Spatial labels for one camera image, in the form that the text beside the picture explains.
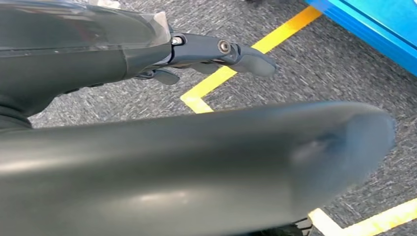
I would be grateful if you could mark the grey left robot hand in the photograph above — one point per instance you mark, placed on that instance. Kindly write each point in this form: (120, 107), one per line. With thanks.
(163, 169)

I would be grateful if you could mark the blue metal shelf rack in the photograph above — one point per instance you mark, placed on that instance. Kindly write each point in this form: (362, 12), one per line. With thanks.
(378, 22)

